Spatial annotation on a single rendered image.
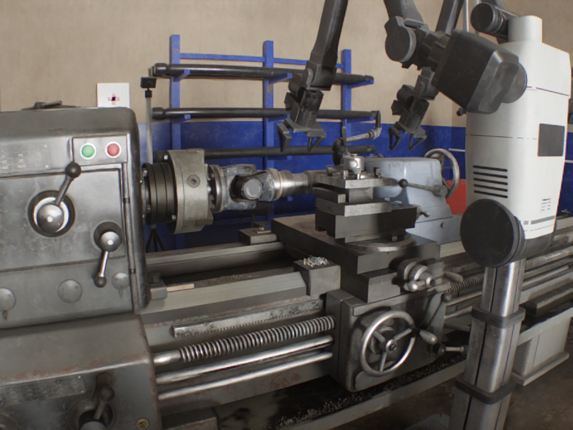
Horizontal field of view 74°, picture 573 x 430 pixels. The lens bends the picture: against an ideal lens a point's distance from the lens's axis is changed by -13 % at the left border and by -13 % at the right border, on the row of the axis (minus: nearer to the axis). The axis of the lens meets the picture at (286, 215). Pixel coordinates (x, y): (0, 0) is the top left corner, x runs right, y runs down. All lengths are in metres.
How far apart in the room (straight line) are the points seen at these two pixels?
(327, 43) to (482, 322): 0.81
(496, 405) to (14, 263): 1.21
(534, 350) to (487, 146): 1.68
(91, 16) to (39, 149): 3.47
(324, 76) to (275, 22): 3.72
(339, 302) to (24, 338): 0.83
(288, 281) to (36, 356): 0.71
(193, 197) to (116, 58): 3.25
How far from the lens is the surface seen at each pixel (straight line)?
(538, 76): 0.96
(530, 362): 2.50
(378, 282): 1.22
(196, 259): 1.51
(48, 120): 1.04
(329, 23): 1.17
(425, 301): 1.40
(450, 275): 1.26
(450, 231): 1.78
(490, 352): 1.13
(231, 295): 1.19
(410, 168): 1.67
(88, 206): 1.01
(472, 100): 0.80
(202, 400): 1.33
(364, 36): 5.51
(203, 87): 4.48
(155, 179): 1.23
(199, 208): 1.22
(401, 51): 0.92
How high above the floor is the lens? 1.28
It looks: 12 degrees down
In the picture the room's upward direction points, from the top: straight up
